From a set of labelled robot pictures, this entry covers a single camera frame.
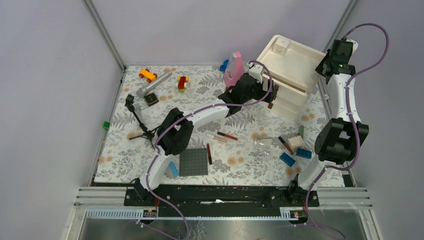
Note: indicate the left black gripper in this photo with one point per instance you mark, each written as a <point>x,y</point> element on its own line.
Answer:
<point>262,94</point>

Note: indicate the red yellow toy figure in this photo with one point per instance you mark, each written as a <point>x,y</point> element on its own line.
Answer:
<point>182,83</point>

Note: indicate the black square compact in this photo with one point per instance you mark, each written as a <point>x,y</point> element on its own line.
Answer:
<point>151,99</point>

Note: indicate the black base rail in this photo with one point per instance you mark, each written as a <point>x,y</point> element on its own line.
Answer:
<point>219,201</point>

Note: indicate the cream lego brick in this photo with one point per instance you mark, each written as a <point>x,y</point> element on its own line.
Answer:
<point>295,142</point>

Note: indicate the blue grey lego brick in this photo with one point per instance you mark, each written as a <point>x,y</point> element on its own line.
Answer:
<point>172,171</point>

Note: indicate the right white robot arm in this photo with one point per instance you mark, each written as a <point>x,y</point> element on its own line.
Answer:
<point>341,138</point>

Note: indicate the grey lego baseplate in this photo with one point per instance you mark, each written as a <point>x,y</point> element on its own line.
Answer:
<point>193,162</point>

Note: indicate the blue toy brick back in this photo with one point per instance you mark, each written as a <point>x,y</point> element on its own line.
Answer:
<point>224,65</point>

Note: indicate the green mascara tube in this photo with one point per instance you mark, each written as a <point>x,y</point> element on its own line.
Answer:
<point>301,131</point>

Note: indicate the dark red lipstick tube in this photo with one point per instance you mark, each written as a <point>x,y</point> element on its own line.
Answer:
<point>209,154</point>

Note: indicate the blue lego brick right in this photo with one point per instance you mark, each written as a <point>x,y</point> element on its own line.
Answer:
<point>303,153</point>

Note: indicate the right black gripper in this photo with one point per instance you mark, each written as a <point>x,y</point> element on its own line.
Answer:
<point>319,69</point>

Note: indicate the green clip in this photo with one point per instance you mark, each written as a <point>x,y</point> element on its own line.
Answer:
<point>106,125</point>

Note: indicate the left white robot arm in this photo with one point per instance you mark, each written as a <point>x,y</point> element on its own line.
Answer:
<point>175,132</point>

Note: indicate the clear plastic bag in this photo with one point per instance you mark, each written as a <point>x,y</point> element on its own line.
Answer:
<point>264,146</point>

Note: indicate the orange toy car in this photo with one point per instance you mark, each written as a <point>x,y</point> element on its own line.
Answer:
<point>146,74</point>

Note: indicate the red black lip gloss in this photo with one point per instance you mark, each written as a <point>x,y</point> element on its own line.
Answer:
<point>227,136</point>

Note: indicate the brown red makeup pencil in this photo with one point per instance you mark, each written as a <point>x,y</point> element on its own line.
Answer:
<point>286,145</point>

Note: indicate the white cosmetic box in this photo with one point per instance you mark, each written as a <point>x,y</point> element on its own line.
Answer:
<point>281,46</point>

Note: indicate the blue lego brick left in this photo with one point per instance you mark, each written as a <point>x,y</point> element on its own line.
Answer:
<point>287,159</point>

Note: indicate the cream three-drawer organizer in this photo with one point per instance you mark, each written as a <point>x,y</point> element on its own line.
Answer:
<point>293,75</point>

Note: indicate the black mini tripod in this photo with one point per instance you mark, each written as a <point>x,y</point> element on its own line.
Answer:
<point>135,109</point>

